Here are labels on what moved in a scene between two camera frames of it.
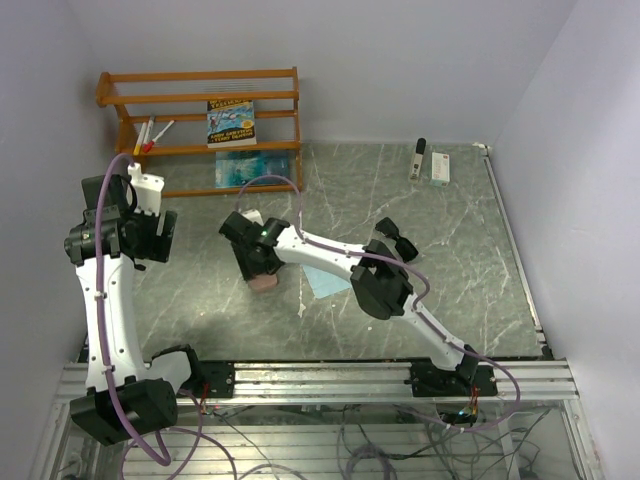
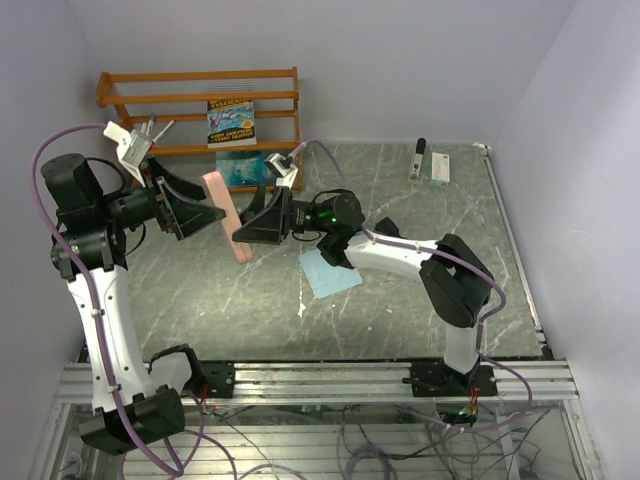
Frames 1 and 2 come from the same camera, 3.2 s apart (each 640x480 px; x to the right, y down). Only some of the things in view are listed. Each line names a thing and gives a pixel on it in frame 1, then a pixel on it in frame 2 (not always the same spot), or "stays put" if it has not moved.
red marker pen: [148, 145] stays put
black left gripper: [156, 247] -> [182, 216]
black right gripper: [249, 268] -> [272, 223]
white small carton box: [440, 169] stays put
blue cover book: [236, 169] stays put
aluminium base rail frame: [340, 420] stays put
